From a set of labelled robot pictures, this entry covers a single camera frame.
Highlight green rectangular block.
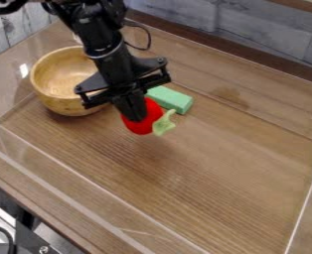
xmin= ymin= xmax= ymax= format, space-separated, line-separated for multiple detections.
xmin=145 ymin=86 xmax=193 ymax=115

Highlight red knitted fruit green leaf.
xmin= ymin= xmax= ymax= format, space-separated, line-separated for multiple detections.
xmin=120 ymin=98 xmax=176 ymax=137

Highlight black cable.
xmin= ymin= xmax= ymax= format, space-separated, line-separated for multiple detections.
xmin=121 ymin=19 xmax=153 ymax=52

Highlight wooden bowl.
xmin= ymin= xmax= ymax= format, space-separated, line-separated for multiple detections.
xmin=30 ymin=46 xmax=105 ymax=117

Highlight black metal table bracket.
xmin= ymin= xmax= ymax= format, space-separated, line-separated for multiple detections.
xmin=14 ymin=222 xmax=59 ymax=254

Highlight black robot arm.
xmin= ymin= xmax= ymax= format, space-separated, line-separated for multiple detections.
xmin=0 ymin=0 xmax=171 ymax=122

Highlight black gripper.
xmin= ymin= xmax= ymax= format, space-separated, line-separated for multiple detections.
xmin=74 ymin=49 xmax=171 ymax=122

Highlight clear acrylic tray walls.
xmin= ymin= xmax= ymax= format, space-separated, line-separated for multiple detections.
xmin=0 ymin=24 xmax=312 ymax=254

